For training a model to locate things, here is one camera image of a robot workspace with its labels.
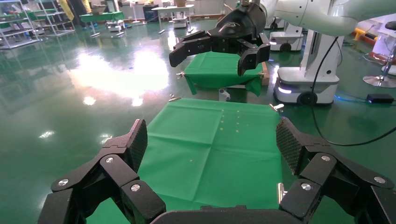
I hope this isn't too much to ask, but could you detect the chrome round-base stool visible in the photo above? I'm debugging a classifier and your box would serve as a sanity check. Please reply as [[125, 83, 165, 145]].
[[362, 21, 396, 89]]

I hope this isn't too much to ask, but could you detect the green table cloth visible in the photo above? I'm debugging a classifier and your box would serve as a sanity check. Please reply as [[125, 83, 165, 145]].
[[86, 98, 284, 224]]

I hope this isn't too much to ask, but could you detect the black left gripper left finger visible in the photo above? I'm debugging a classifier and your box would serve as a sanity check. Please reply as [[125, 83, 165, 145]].
[[37, 119, 168, 224]]

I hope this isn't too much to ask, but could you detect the black power adapter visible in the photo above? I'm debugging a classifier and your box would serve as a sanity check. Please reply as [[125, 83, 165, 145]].
[[366, 93, 395, 105]]

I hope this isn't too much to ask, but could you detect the metal shelf rack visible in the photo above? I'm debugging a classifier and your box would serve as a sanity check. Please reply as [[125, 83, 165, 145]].
[[29, 0, 77, 38], [0, 0, 39, 50]]

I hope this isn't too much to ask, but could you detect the far green cloth table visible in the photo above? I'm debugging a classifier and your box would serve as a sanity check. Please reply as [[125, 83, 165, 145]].
[[184, 51, 263, 97]]

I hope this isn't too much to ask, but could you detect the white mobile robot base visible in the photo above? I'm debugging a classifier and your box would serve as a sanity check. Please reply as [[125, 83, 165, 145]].
[[269, 22, 304, 52]]

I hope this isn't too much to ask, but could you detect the wooden table board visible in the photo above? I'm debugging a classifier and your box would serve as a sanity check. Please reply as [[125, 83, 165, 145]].
[[261, 62, 270, 86]]

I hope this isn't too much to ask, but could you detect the black floor cable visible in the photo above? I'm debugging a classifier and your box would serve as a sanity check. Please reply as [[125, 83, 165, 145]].
[[311, 36, 396, 147]]

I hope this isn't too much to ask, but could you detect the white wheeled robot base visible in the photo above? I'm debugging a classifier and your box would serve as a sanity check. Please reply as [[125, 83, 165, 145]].
[[274, 29, 341, 106]]

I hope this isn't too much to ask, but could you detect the small white mobile robot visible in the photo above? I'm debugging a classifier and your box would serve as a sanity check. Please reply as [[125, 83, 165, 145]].
[[105, 20, 126, 33], [171, 17, 188, 29]]

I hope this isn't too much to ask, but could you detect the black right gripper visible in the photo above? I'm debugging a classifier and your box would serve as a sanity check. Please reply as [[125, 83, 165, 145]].
[[169, 3, 271, 77]]

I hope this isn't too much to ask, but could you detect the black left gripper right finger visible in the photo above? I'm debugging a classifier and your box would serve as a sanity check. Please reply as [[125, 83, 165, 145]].
[[275, 117, 396, 224]]

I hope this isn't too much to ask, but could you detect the green covered table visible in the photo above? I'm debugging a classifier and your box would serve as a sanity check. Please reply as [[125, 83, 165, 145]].
[[79, 11, 125, 38]]

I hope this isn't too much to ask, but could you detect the white top table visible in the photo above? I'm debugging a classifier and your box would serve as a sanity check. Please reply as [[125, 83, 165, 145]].
[[151, 4, 196, 35]]

